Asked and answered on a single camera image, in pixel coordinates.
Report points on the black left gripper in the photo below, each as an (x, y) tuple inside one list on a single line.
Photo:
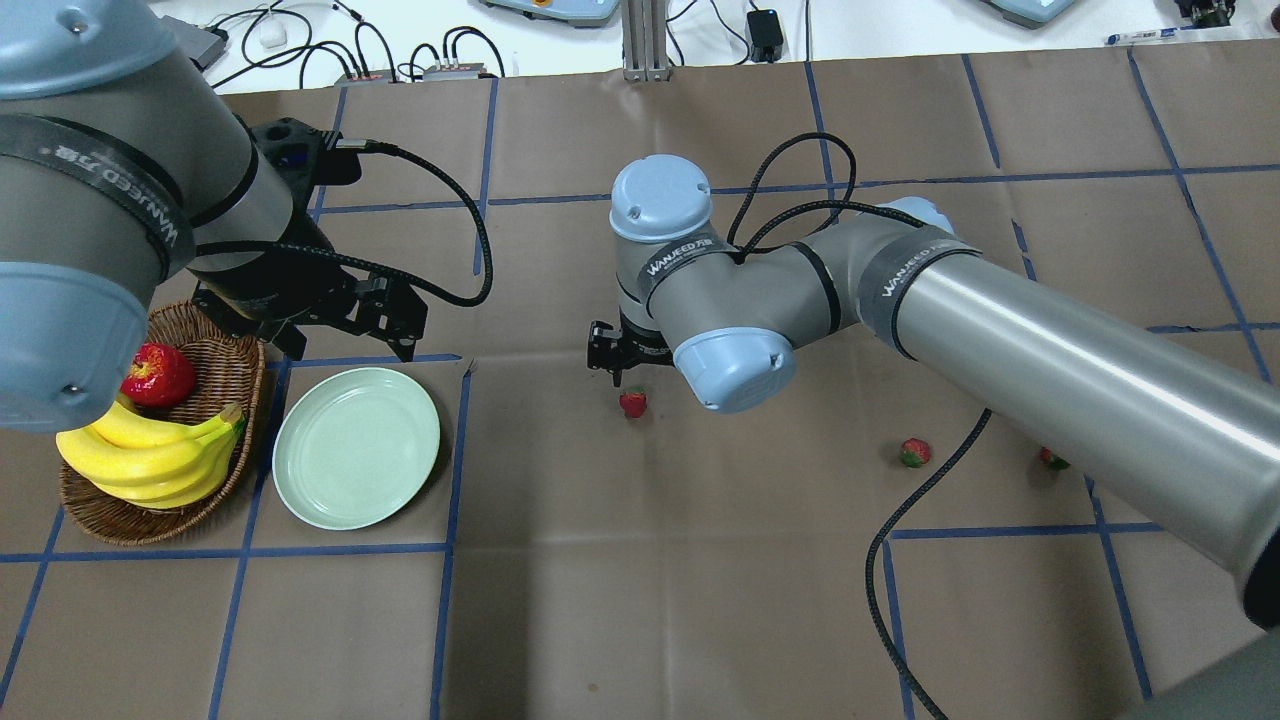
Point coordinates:
[(262, 287)]

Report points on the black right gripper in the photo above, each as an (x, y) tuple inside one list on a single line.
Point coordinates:
[(612, 351)]

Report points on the red strawberry one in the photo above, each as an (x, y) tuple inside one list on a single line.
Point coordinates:
[(633, 403), (1050, 461), (915, 453)]

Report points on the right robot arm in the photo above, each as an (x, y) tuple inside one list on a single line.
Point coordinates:
[(1191, 443)]

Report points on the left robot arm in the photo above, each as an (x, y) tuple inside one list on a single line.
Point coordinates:
[(121, 168)]

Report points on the light green plate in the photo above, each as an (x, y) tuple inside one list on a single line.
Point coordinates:
[(356, 448)]

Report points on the brown wicker basket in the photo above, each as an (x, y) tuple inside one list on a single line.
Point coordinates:
[(228, 369)]

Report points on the red apple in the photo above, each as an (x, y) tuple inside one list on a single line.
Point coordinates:
[(159, 376)]

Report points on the yellow banana bunch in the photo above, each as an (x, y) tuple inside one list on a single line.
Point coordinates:
[(152, 463)]

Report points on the grey hub boxes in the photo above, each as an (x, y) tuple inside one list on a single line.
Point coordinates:
[(409, 73)]

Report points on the white power adapter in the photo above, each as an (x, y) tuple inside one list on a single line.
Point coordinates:
[(272, 34)]

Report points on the black power adapter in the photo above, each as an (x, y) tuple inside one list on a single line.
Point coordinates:
[(766, 39)]

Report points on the aluminium profile post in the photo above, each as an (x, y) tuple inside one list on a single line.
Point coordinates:
[(644, 41)]

